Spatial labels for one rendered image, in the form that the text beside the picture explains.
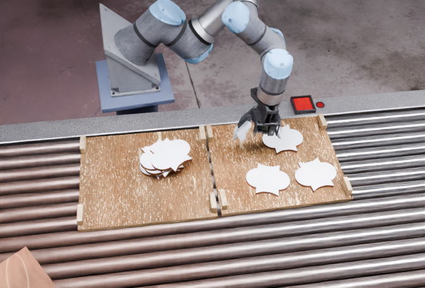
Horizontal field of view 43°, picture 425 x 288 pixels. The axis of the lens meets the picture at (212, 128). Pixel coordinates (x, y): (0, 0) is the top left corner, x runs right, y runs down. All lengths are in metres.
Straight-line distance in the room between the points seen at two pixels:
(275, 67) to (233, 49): 2.14
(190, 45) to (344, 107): 0.60
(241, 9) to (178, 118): 0.57
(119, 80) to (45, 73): 1.56
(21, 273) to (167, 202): 0.46
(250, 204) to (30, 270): 0.65
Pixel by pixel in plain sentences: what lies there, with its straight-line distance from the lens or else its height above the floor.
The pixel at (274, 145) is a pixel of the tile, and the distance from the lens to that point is 1.77.
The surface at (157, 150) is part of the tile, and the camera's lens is 1.67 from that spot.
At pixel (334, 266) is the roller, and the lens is 1.59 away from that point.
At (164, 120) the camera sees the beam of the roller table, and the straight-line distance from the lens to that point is 1.87.
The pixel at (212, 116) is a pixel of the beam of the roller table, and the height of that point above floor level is 0.91.
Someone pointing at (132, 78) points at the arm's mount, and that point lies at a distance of 1.97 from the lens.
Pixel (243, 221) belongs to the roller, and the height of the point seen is 0.91.
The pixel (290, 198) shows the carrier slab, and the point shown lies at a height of 0.94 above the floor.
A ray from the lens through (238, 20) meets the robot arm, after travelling 1.45.
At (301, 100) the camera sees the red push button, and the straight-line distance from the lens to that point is 1.95.
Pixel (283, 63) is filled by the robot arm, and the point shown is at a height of 1.35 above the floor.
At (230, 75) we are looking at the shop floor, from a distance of 3.38.
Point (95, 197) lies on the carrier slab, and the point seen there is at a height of 0.94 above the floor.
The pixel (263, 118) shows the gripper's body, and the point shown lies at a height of 1.16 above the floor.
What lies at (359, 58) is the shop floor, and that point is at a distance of 3.66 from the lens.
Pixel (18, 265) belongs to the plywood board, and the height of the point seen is 1.04.
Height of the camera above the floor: 2.30
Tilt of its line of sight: 49 degrees down
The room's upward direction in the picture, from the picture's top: 2 degrees clockwise
